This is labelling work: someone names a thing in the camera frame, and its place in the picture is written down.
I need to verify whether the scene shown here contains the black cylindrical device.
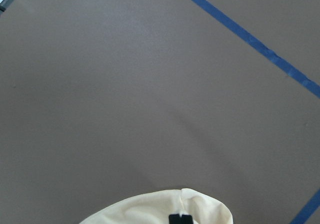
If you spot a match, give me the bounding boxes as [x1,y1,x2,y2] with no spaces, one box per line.
[0,0,14,12]

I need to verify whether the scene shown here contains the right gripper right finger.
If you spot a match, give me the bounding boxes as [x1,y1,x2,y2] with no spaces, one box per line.
[180,215,192,224]

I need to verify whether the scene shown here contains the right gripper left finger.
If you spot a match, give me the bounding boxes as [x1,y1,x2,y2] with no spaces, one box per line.
[168,214,181,224]

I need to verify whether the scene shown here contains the cream long-sleeve printed shirt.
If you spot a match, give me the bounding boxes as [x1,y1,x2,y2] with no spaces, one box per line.
[81,188,234,224]

